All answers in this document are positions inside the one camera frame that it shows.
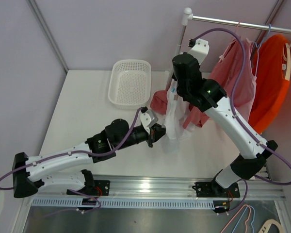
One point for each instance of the orange t shirt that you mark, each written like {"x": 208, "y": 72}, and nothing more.
{"x": 271, "y": 88}

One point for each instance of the dark pink t shirt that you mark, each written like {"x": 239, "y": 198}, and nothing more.
{"x": 205, "y": 95}

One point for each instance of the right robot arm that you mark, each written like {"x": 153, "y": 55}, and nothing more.
{"x": 254, "y": 152}

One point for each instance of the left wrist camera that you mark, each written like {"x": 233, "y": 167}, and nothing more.
{"x": 148, "y": 118}

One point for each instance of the light pink tank top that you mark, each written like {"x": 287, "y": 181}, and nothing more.
{"x": 246, "y": 87}

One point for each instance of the white plastic basket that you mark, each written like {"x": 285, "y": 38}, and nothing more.
{"x": 130, "y": 84}

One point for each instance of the metal clothes rack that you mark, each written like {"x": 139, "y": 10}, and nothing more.
{"x": 188, "y": 16}

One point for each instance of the white t shirt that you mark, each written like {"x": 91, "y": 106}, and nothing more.
{"x": 177, "y": 113}

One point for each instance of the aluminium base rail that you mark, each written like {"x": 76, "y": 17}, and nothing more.
{"x": 181, "y": 188}

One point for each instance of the spare beige hanger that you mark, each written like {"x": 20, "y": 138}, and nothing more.
{"x": 267, "y": 225}

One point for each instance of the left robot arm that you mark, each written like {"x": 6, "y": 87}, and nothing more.
{"x": 37, "y": 173}

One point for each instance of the white slotted cable duct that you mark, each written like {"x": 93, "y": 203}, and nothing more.
{"x": 125, "y": 203}

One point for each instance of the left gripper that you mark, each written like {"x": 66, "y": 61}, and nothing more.
{"x": 156, "y": 132}

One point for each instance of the spare blue wire hanger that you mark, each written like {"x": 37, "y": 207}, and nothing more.
{"x": 245, "y": 210}

